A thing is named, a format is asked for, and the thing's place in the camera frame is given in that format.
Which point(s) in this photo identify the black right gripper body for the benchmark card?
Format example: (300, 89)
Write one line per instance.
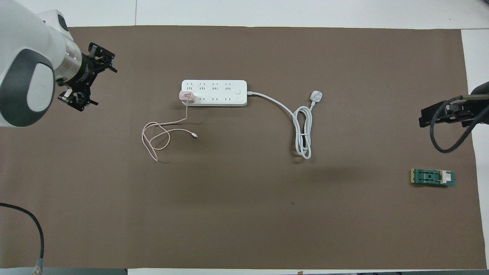
(460, 114)

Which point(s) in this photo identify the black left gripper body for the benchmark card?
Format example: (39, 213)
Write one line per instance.
(86, 74)

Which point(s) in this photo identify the pink charger block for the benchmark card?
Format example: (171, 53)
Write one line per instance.
(187, 97)

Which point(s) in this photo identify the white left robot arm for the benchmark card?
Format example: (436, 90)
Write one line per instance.
(26, 57)

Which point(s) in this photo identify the white power strip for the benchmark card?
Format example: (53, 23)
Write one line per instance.
(217, 93)

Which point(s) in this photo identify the green circuit board fixture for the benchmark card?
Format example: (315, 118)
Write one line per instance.
(431, 177)

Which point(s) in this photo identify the brown table mat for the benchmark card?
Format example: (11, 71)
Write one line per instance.
(244, 214)

